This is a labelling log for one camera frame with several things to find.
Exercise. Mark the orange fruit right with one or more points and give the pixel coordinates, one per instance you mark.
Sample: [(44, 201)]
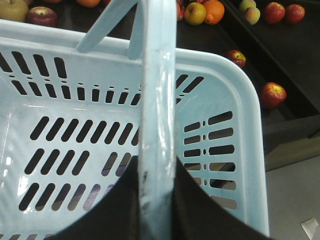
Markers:
[(214, 11)]

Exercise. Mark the red chili pepper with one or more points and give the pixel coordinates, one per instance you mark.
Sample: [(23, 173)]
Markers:
[(180, 11)]

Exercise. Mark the red apple front left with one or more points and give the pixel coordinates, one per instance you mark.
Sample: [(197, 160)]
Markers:
[(271, 95)]

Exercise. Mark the pale peach fruit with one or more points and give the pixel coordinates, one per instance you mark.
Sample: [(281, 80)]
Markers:
[(252, 15)]

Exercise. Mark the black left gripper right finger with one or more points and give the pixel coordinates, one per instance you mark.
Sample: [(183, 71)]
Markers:
[(196, 216)]

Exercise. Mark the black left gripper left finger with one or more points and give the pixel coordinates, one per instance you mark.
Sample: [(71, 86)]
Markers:
[(115, 217)]

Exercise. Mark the red apple behind basket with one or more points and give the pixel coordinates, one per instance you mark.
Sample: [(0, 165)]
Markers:
[(273, 12)]

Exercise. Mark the metal floor socket cover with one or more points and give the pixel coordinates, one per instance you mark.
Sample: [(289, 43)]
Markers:
[(311, 228)]

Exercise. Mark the red apple near divider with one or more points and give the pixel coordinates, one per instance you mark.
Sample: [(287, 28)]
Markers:
[(236, 57)]

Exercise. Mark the black wooden produce display stand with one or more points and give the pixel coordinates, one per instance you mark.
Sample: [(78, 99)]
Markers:
[(283, 53)]

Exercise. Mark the red apple right tray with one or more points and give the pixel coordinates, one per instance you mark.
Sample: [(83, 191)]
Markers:
[(294, 13)]

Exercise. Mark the light blue plastic basket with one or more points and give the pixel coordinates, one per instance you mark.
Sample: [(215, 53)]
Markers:
[(72, 115)]

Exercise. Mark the yellow apple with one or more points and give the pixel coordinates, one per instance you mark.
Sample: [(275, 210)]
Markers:
[(195, 13)]

